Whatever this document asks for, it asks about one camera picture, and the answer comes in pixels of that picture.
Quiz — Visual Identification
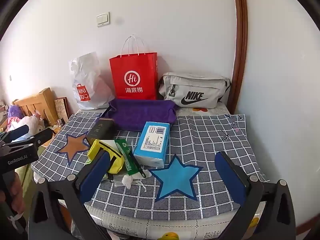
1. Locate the black box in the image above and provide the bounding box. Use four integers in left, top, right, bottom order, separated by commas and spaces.
86, 117, 116, 143

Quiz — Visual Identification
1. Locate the white glove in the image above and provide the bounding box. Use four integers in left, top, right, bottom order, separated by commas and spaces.
114, 172, 148, 189

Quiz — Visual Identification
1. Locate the red paper bag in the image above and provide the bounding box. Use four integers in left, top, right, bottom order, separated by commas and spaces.
109, 34, 158, 100

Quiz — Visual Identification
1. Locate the purple plush toy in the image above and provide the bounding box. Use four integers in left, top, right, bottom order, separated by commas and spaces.
7, 105, 24, 119

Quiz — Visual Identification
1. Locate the person's left hand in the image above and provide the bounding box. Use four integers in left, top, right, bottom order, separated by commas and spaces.
0, 174, 27, 215

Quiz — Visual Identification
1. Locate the brown wooden door frame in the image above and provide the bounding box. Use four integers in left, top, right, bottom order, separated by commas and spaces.
226, 0, 248, 114

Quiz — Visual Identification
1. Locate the purple towel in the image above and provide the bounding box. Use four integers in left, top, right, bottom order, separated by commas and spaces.
99, 99, 179, 132

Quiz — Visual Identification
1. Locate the grey checked blanket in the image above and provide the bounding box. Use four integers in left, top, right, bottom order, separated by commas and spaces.
31, 110, 270, 223

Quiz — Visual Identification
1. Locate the white light switch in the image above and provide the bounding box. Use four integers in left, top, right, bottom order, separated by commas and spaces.
96, 12, 110, 27

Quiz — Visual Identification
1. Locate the blue tissue pack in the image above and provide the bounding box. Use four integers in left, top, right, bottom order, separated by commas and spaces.
133, 121, 172, 168

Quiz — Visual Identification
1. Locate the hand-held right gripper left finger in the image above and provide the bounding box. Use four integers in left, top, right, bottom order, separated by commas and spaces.
29, 151, 113, 240

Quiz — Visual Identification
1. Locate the patterned framed board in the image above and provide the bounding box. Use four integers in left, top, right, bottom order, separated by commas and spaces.
54, 97, 70, 124

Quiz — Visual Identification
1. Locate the grey waist bag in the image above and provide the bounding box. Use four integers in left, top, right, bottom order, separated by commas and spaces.
158, 72, 232, 109

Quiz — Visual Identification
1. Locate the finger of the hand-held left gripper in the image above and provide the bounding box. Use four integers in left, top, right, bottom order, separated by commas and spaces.
4, 124, 30, 143
5, 127, 54, 153

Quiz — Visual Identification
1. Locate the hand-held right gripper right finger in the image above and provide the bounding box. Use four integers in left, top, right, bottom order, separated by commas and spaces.
214, 151, 297, 240

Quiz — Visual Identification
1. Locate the green packet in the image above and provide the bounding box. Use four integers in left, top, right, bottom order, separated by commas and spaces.
114, 139, 147, 178

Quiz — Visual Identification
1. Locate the white soft bundle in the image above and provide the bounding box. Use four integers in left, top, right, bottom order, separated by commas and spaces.
10, 115, 48, 135

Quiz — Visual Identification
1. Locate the yellow-green cloth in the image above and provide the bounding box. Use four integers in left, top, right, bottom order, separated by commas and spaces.
15, 147, 40, 195

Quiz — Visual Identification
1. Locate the wooden headboard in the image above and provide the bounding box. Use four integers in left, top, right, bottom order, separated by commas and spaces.
14, 87, 59, 128

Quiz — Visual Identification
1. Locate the white plastic bag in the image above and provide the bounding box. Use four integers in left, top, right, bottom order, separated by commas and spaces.
69, 52, 116, 110

